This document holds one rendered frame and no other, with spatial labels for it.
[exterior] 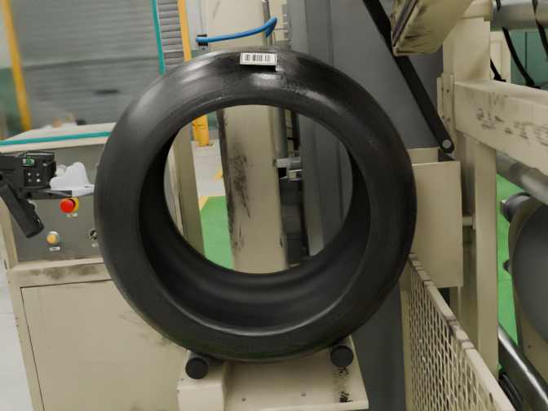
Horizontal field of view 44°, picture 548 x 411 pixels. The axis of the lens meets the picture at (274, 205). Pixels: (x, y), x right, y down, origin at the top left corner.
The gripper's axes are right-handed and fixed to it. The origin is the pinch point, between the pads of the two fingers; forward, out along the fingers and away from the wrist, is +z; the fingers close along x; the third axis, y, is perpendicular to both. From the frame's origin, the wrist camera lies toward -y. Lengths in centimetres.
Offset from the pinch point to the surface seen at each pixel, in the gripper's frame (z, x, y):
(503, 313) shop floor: 157, 200, -107
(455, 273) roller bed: 77, 21, -22
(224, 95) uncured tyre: 25.6, -12.7, 20.3
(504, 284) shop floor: 170, 239, -105
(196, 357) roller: 20.3, -7.9, -30.2
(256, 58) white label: 30.7, -10.9, 26.4
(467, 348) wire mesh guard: 66, -28, -17
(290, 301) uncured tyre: 38.8, 13.9, -27.0
